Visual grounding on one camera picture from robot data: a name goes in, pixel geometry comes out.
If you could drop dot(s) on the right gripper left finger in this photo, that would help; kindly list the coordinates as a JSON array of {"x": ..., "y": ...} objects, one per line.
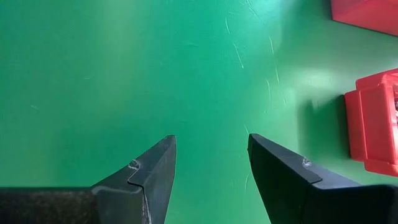
[{"x": 149, "y": 174}]

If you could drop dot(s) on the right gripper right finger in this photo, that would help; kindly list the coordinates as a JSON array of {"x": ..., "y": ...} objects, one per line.
[{"x": 280, "y": 186}]

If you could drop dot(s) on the red plastic bin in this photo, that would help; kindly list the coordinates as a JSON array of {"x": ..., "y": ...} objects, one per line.
[
  {"x": 367, "y": 15},
  {"x": 370, "y": 124}
]

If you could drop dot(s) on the green table mat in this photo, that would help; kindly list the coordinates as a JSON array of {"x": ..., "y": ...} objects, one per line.
[{"x": 124, "y": 77}]

